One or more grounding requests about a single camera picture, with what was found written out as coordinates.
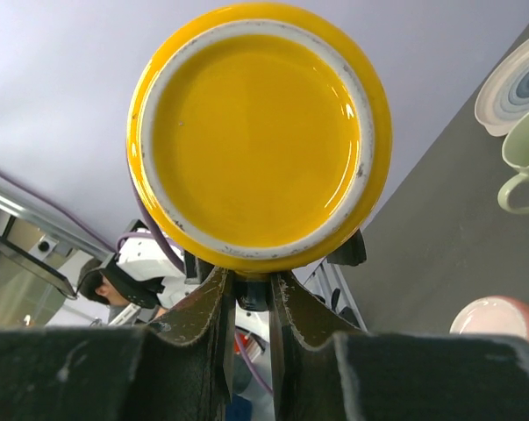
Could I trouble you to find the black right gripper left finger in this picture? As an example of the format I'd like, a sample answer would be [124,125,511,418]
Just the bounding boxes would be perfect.
[0,268,234,420]

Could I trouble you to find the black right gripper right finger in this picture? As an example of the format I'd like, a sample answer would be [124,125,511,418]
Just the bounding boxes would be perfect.
[269,272,529,420]

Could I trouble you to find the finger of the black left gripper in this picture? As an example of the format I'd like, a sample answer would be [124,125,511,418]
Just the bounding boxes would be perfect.
[326,230,367,267]

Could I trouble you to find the yellow mug black handle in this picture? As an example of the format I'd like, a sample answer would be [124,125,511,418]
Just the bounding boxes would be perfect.
[126,3,392,273]

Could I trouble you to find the light green mug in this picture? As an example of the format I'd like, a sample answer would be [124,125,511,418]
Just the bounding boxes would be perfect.
[497,112,529,215]

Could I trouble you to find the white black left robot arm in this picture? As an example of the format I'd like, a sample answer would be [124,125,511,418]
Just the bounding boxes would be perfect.
[77,220,367,329]

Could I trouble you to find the pink mug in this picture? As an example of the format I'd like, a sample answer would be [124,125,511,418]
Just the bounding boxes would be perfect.
[450,296,529,341]

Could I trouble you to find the person in background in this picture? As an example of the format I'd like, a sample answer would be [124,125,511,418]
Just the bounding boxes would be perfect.
[78,257,168,328]

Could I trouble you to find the white plate blue rings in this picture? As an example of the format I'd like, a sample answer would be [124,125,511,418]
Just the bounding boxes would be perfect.
[474,31,529,137]

